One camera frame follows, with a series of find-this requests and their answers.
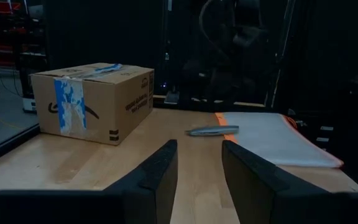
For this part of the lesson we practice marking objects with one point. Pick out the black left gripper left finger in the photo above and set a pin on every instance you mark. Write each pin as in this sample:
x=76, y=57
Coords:
x=154, y=186

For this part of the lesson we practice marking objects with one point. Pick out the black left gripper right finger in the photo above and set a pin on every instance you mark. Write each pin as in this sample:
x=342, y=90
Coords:
x=247, y=186

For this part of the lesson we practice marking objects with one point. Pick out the white mesh pouch orange trim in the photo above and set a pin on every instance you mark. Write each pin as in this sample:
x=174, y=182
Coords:
x=275, y=137

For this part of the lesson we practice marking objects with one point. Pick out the brown cardboard shipping box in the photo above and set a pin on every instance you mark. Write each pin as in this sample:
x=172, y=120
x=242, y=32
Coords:
x=104, y=105

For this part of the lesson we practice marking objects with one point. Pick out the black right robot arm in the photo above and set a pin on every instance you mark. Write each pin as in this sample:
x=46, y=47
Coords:
x=244, y=40

